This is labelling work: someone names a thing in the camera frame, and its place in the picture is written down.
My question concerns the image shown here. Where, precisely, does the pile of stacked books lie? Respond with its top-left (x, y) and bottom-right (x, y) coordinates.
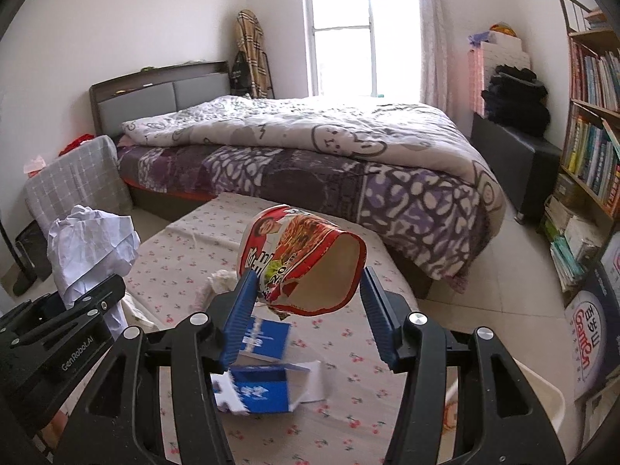
top-left (545, 194), bottom-right (612, 292)

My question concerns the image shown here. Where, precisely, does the grey striped covered furniture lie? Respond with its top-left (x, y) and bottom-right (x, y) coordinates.
top-left (25, 136), bottom-right (135, 234)

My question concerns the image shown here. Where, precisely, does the blue printed cardboard box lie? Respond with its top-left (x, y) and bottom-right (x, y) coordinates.
top-left (564, 252), bottom-right (620, 400)

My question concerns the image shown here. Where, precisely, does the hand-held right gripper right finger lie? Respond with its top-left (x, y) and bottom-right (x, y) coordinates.
top-left (360, 266), bottom-right (567, 465)

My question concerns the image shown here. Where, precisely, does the pink fabric wardrobe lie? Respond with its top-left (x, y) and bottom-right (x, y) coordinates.
top-left (466, 39), bottom-right (534, 118)

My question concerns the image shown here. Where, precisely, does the pile of black clothes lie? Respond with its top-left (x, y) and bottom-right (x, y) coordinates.
top-left (480, 64), bottom-right (551, 139)

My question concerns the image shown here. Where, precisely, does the red instant noodle cup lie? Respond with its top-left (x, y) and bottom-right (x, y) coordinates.
top-left (236, 205), bottom-right (367, 318)

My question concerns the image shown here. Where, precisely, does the white paper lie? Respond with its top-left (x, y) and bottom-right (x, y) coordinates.
top-left (47, 205), bottom-right (141, 337)

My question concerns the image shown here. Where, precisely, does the light curtain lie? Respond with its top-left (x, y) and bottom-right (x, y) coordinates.
top-left (412, 0), bottom-right (455, 118)

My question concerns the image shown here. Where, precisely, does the white plastic bin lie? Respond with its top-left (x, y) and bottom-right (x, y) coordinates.
top-left (443, 358), bottom-right (567, 452)

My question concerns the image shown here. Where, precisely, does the bed with patterned quilt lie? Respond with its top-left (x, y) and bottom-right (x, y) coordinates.
top-left (116, 145), bottom-right (505, 292)

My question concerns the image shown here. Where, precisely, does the wooden bookshelf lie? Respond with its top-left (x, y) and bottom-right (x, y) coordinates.
top-left (545, 0), bottom-right (620, 301)

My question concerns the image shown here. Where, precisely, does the cherry print tablecloth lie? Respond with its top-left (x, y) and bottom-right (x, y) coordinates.
top-left (121, 193), bottom-right (461, 465)

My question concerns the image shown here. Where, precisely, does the blue and white carton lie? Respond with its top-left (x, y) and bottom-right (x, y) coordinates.
top-left (210, 317), bottom-right (325, 416)

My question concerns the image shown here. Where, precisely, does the black ottoman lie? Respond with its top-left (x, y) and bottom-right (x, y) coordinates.
top-left (471, 114), bottom-right (563, 222)

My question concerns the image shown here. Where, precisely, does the bed with grey headboard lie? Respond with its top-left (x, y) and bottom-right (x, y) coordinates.
top-left (88, 60), bottom-right (507, 301)

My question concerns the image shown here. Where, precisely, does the black waste bin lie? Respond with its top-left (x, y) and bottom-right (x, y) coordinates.
top-left (14, 220), bottom-right (52, 296)

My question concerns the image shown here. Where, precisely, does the crumpled white tissue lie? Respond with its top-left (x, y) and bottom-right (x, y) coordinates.
top-left (206, 269), bottom-right (243, 302)

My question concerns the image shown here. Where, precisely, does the row of upright books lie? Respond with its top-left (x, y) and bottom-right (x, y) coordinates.
top-left (569, 41), bottom-right (620, 112)
top-left (562, 116), bottom-right (620, 204)

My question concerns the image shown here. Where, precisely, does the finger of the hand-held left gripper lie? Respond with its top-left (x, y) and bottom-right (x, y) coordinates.
top-left (10, 274), bottom-right (127, 346)

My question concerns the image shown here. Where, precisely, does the black hanging bag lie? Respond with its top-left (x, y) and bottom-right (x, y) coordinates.
top-left (229, 51), bottom-right (253, 98)

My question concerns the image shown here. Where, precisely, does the plaid coat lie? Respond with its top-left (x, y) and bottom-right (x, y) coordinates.
top-left (236, 10), bottom-right (273, 100)

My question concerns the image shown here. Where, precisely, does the red cloth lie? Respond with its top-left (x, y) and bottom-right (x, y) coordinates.
top-left (59, 133), bottom-right (98, 157)

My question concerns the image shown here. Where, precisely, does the white printed quilt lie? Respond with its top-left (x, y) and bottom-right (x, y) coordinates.
top-left (120, 94), bottom-right (503, 215)

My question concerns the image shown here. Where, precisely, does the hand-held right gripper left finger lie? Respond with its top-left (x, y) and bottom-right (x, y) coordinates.
top-left (58, 269), bottom-right (258, 465)

